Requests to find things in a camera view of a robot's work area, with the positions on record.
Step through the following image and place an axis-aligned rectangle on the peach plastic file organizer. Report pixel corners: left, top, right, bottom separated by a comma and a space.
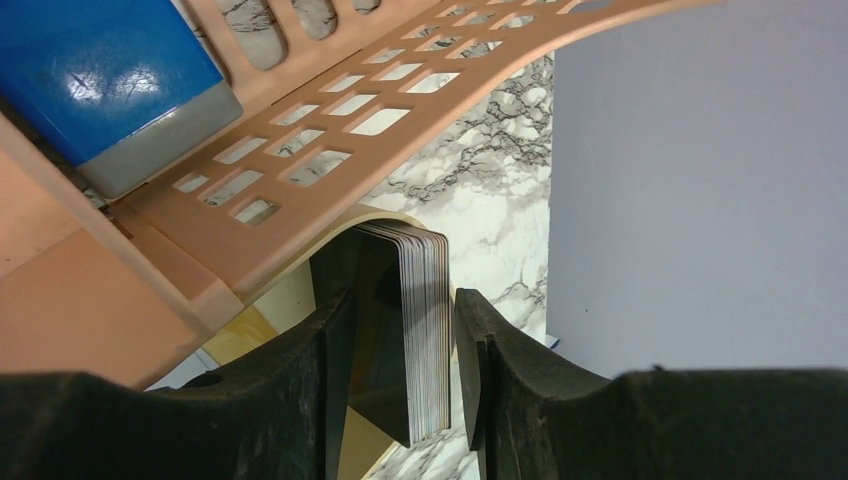
1, 1, 683, 388

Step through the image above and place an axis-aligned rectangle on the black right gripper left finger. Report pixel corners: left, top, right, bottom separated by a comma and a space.
1, 291, 357, 479

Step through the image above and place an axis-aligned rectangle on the blue grey box in organizer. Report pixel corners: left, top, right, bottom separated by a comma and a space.
1, 1, 243, 199

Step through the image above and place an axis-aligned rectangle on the gold card lying in tray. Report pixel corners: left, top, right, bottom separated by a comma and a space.
202, 306, 278, 365

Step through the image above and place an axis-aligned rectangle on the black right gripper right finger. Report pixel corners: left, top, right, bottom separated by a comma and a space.
453, 289, 847, 479

